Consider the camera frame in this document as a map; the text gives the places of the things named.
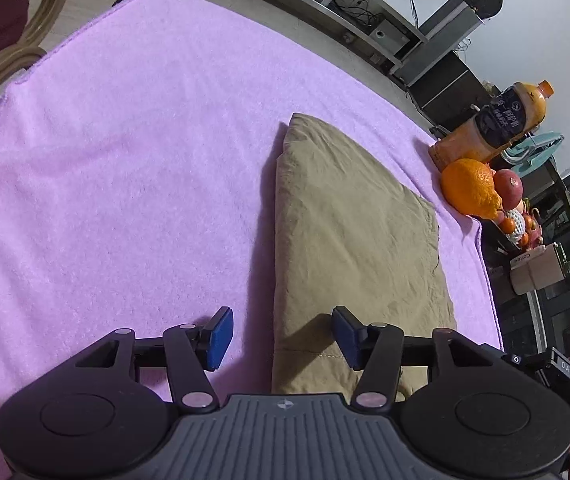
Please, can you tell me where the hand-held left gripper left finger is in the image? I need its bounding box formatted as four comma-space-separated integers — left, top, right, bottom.
72, 306, 234, 413

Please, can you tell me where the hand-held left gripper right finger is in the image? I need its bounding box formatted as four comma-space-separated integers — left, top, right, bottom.
331, 306, 498, 411

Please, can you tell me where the khaki garment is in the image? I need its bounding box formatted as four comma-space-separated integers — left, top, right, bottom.
270, 112, 458, 403

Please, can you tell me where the cardboard box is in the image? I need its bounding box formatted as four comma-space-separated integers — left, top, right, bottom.
509, 244, 566, 296

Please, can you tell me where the fruit in white foam net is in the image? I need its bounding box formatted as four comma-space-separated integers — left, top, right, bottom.
502, 210, 526, 240

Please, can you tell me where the pink blanket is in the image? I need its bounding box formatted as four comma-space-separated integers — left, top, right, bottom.
0, 0, 504, 461

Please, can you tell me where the red apple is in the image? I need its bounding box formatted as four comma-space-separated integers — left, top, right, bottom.
494, 169, 523, 211

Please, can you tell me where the large knobbly orange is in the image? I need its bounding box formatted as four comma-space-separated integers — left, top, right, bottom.
440, 158, 504, 221

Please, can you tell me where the teal plastic chair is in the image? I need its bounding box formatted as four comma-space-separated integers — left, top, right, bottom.
505, 131, 566, 172

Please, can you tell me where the orange juice bottle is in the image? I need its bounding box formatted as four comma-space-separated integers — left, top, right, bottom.
429, 80, 556, 171

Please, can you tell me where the dark low cabinet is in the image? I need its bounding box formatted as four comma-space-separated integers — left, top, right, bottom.
407, 52, 488, 131

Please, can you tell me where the tall grey speaker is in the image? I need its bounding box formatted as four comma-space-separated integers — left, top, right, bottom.
390, 0, 486, 86

